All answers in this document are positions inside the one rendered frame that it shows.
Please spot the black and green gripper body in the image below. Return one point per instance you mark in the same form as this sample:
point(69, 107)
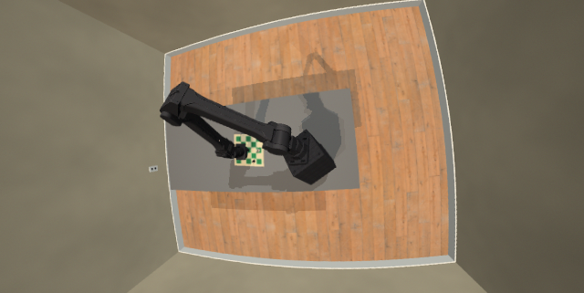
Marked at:
point(243, 151)

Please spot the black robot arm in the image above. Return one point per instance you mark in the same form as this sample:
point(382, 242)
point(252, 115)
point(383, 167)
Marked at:
point(275, 137)

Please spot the green and cream chessboard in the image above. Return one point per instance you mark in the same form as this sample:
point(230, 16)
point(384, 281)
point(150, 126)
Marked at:
point(252, 144)

